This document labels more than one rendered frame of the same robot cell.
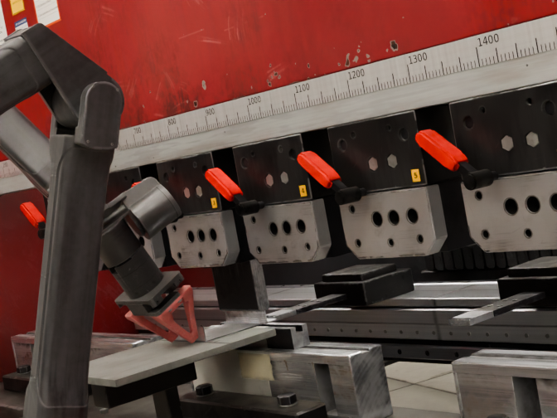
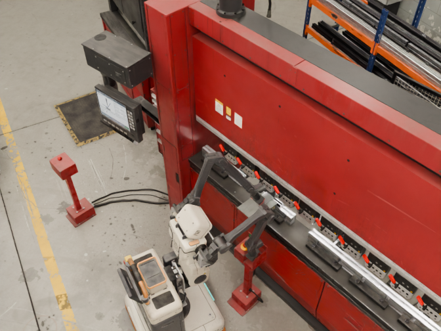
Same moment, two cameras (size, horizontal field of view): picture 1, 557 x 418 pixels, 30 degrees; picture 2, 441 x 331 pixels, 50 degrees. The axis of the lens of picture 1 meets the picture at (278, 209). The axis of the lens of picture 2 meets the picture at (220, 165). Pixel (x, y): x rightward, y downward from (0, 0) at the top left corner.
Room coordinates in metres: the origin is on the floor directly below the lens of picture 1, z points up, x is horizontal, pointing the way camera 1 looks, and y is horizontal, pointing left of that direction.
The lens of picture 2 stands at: (-0.82, 0.64, 3.88)
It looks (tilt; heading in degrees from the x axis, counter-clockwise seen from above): 47 degrees down; 356
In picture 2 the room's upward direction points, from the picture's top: straight up
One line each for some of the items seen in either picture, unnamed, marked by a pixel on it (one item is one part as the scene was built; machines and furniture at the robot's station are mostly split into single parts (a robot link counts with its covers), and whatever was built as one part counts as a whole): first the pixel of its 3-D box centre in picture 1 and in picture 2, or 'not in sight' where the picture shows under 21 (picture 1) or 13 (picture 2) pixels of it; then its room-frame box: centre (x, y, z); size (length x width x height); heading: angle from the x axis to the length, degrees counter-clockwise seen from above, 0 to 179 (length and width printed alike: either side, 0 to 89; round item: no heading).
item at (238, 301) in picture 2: not in sight; (244, 297); (1.17, 0.29, 0.06); 0.25 x 0.20 x 0.12; 130
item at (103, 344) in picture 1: (83, 360); (223, 165); (1.97, 0.42, 0.92); 0.50 x 0.06 x 0.10; 38
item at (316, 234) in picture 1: (297, 196); (289, 193); (1.40, -0.03, 1.18); 0.15 x 0.09 x 0.17; 38
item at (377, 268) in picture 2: not in sight; (379, 262); (0.77, -0.53, 1.18); 0.15 x 0.09 x 0.17; 38
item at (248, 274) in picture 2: not in sight; (248, 275); (1.19, 0.27, 0.39); 0.05 x 0.05 x 0.54; 40
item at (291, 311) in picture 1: (329, 294); not in sight; (1.63, -0.05, 1.01); 0.26 x 0.12 x 0.05; 128
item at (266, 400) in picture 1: (245, 410); (268, 211); (1.47, 0.10, 0.89); 0.30 x 0.05 x 0.03; 38
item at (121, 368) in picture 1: (164, 353); (257, 205); (1.45, 0.19, 1.00); 0.26 x 0.18 x 0.01; 128
